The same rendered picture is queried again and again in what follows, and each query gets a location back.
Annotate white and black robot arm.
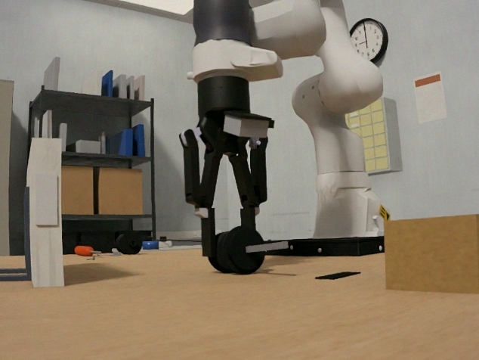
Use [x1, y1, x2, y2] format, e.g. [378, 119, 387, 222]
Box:
[187, 0, 391, 239]

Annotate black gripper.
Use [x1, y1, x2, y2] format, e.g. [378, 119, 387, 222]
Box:
[179, 76, 268, 257]

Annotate brown cardboard box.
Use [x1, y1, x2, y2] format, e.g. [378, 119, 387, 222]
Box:
[383, 214, 479, 294]

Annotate red-handled screwdriver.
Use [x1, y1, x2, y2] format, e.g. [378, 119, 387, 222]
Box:
[75, 246, 101, 256]

